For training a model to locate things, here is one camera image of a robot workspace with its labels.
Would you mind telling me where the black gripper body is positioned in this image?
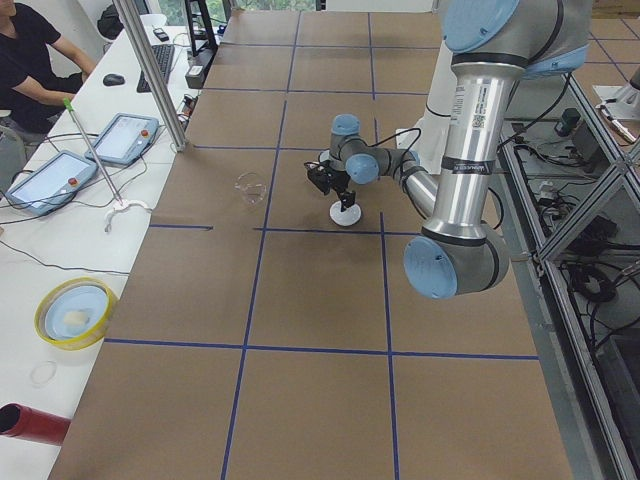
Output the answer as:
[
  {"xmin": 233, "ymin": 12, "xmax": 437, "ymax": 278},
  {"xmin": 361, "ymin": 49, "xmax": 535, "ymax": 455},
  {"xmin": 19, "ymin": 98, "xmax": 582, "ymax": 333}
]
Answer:
[{"xmin": 330, "ymin": 171, "xmax": 350, "ymax": 196}]

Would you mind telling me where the clear glass funnel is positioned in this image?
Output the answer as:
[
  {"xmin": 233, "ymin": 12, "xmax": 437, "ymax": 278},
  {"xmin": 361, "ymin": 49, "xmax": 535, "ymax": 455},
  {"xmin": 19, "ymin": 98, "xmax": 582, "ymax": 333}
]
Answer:
[{"xmin": 234, "ymin": 172, "xmax": 267, "ymax": 205}]

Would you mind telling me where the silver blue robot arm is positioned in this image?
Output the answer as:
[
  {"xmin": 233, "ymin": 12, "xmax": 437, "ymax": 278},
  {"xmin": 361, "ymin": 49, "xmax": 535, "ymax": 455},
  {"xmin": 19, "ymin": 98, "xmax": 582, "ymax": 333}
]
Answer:
[{"xmin": 307, "ymin": 1, "xmax": 592, "ymax": 299}]

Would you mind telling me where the white ceramic lid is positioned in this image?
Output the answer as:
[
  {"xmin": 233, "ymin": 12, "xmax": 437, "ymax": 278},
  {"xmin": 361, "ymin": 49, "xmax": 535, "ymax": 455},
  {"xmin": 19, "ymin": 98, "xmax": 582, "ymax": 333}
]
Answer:
[{"xmin": 329, "ymin": 201, "xmax": 362, "ymax": 227}]

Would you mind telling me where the black box with label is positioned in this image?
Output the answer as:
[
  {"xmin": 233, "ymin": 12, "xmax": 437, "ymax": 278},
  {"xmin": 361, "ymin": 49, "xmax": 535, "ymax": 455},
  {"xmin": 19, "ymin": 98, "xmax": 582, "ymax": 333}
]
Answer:
[{"xmin": 185, "ymin": 49, "xmax": 214, "ymax": 89}]

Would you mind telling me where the blue teach pendant far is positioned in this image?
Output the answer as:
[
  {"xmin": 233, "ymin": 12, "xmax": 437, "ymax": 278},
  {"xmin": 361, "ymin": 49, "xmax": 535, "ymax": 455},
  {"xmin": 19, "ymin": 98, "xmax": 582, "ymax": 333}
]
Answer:
[{"xmin": 92, "ymin": 113, "xmax": 159, "ymax": 166}]

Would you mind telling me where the blue teach pendant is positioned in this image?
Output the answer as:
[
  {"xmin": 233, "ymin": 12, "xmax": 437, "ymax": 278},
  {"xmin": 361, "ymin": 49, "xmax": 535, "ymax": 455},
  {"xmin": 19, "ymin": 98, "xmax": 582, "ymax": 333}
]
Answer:
[
  {"xmin": 6, "ymin": 150, "xmax": 98, "ymax": 216},
  {"xmin": 92, "ymin": 113, "xmax": 159, "ymax": 166}
]

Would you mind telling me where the black keyboard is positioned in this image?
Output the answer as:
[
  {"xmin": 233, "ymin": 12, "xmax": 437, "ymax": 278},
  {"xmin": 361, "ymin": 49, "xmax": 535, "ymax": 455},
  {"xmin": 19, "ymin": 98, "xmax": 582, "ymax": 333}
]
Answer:
[{"xmin": 136, "ymin": 44, "xmax": 175, "ymax": 93}]

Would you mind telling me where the white curved clamp piece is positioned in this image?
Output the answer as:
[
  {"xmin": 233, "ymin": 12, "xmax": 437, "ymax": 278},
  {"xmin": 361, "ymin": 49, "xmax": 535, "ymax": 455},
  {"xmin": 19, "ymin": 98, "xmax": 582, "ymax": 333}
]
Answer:
[{"xmin": 104, "ymin": 199, "xmax": 152, "ymax": 233}]

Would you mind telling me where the black computer mouse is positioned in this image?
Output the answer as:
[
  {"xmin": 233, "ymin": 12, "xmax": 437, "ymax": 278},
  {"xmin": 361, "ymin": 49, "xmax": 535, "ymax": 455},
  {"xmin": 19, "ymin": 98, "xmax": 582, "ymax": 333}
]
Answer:
[{"xmin": 102, "ymin": 74, "xmax": 126, "ymax": 87}]

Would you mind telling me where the metal rod green tip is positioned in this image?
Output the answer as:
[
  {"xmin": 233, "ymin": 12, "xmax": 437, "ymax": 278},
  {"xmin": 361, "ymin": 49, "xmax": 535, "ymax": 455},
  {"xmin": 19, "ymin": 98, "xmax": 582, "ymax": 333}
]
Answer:
[{"xmin": 63, "ymin": 97, "xmax": 123, "ymax": 203}]

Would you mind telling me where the blue teach pendant near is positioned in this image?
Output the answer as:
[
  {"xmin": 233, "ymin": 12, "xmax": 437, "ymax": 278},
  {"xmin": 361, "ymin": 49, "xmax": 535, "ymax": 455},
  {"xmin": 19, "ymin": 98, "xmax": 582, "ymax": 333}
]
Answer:
[{"xmin": 6, "ymin": 150, "xmax": 98, "ymax": 216}]

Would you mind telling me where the person in black shirt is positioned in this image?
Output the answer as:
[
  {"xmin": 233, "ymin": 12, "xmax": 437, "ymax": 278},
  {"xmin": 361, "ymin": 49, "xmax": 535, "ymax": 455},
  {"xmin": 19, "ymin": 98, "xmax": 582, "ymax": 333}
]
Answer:
[{"xmin": 0, "ymin": 0, "xmax": 97, "ymax": 135}]

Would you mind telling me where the red cylinder tube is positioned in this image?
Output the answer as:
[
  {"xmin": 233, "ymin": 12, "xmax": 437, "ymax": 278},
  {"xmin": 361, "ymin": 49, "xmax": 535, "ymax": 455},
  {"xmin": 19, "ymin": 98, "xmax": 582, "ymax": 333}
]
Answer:
[{"xmin": 1, "ymin": 403, "xmax": 71, "ymax": 446}]

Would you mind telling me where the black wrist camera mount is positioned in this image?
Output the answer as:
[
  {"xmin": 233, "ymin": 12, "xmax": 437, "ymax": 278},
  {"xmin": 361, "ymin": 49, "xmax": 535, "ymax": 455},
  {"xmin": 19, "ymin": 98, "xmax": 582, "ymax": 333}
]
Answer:
[{"xmin": 304, "ymin": 160, "xmax": 335, "ymax": 195}]

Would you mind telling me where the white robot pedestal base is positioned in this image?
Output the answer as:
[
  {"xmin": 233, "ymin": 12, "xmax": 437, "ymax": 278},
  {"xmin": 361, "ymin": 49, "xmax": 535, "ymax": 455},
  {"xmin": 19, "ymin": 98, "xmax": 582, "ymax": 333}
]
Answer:
[{"xmin": 396, "ymin": 40, "xmax": 457, "ymax": 175}]

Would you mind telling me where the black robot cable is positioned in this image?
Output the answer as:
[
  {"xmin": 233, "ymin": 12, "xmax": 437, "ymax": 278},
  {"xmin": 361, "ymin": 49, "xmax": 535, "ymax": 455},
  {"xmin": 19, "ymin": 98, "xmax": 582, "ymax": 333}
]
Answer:
[{"xmin": 367, "ymin": 69, "xmax": 576, "ymax": 231}]

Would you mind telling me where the aluminium frame post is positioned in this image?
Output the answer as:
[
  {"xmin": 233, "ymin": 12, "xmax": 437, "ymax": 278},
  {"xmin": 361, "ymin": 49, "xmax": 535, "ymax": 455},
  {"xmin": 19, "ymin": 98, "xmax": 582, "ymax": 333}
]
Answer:
[{"xmin": 113, "ymin": 0, "xmax": 187, "ymax": 152}]

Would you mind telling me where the clear ring on table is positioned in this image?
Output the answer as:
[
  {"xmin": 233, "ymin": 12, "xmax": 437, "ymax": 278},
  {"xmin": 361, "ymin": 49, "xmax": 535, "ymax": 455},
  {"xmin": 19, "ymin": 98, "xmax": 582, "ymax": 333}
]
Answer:
[{"xmin": 30, "ymin": 360, "xmax": 58, "ymax": 386}]

